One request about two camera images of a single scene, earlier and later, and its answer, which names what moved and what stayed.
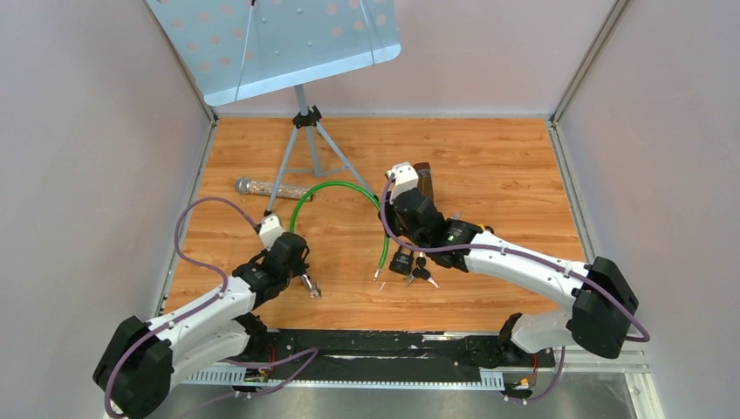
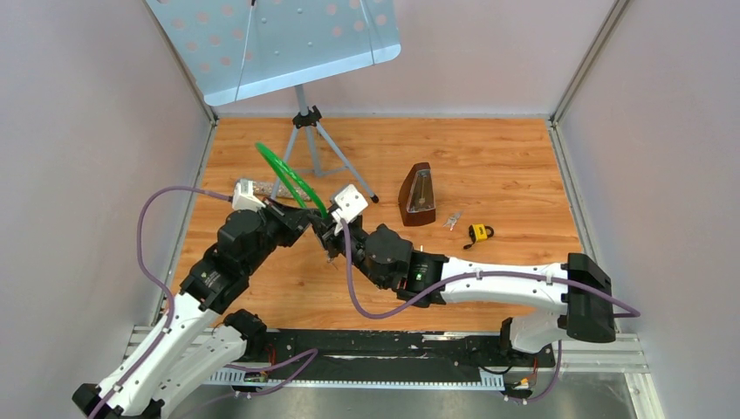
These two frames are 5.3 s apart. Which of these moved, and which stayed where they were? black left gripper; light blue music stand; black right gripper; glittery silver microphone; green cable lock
Moved: green cable lock; black left gripper; black right gripper
Stayed: glittery silver microphone; light blue music stand
